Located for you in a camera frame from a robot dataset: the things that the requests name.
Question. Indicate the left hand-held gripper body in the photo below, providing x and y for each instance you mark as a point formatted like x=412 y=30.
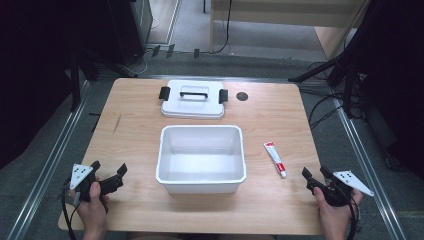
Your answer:
x=81 y=176

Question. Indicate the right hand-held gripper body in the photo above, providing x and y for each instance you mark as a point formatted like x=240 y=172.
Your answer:
x=350 y=180

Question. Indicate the person's left hand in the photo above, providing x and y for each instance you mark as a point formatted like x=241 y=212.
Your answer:
x=93 y=210

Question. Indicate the person's right hand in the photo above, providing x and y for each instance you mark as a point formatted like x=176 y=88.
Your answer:
x=335 y=215

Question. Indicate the red and white tube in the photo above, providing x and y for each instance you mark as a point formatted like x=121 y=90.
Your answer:
x=275 y=159

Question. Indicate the white plastic storage box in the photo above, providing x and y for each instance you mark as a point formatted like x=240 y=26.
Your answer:
x=200 y=160

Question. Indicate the black stand legs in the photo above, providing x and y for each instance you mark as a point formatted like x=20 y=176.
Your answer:
x=336 y=71
x=80 y=76

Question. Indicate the white lid with black latches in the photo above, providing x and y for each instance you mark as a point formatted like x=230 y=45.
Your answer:
x=193 y=106

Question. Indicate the round black table grommet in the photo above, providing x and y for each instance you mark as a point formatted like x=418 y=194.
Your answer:
x=242 y=96

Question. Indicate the black cabinet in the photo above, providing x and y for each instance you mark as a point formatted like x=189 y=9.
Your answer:
x=133 y=26

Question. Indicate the light wooden furniture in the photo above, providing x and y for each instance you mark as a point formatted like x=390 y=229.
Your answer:
x=286 y=15

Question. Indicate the aluminium floor rail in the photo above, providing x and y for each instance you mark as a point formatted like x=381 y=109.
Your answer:
x=43 y=173
x=370 y=173

